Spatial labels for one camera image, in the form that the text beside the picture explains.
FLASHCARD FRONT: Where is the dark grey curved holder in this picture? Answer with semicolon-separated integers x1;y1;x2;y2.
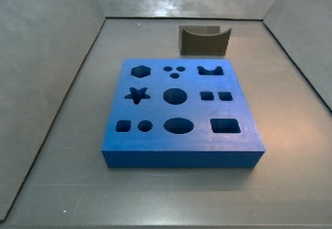
179;25;231;56

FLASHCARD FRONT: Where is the blue shape sorting block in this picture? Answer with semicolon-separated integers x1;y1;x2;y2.
101;59;266;168

